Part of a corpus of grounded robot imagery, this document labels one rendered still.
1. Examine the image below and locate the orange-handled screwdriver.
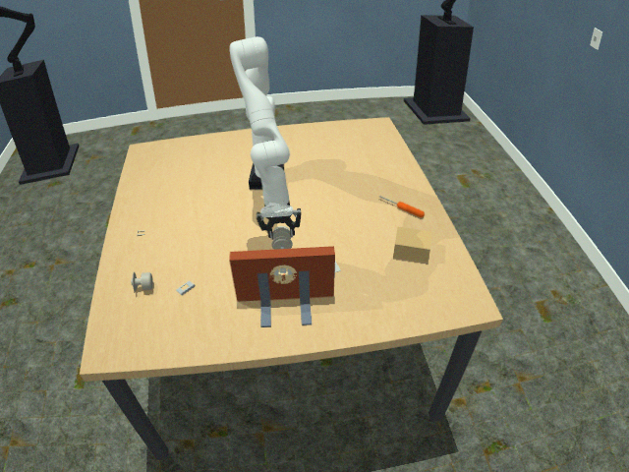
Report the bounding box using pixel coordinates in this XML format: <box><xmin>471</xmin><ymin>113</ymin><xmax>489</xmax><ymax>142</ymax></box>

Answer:
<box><xmin>384</xmin><ymin>198</ymin><xmax>425</xmax><ymax>217</ymax></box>

